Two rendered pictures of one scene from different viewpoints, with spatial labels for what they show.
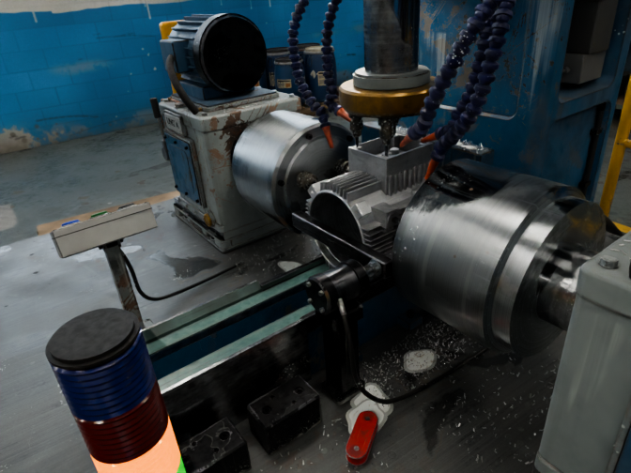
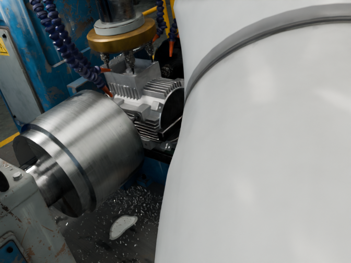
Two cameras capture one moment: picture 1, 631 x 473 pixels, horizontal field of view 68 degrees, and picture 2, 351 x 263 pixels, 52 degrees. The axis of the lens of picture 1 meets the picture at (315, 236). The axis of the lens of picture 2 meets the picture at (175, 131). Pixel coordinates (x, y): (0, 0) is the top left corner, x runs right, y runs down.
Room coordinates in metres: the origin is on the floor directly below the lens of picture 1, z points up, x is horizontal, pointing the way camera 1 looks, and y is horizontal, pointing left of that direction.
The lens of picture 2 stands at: (0.94, 0.79, 1.52)
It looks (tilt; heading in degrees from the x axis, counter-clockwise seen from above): 33 degrees down; 258
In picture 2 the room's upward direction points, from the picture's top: 12 degrees counter-clockwise
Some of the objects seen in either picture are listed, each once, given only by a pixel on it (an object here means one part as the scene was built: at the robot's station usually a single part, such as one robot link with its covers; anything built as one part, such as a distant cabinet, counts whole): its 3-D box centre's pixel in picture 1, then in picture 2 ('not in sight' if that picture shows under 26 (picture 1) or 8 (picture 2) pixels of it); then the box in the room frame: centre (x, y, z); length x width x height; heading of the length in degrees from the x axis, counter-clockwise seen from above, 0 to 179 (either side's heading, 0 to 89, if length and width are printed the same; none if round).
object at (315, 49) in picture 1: (286, 82); not in sight; (6.01, 0.20, 0.37); 1.20 x 0.80 x 0.74; 116
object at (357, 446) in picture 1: (361, 436); not in sight; (0.48, -0.05, 0.81); 0.09 x 0.03 x 0.02; 156
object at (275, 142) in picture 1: (285, 165); (65, 164); (1.06, 0.06, 1.04); 0.37 x 0.25 x 0.25; 35
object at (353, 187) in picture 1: (375, 215); (151, 109); (0.81, -0.12, 1.01); 0.20 x 0.19 x 0.19; 125
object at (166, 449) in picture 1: (136, 450); not in sight; (0.26, 0.16, 1.10); 0.06 x 0.06 x 0.04
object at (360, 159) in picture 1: (390, 163); (133, 78); (0.83, -0.15, 1.11); 0.12 x 0.11 x 0.07; 125
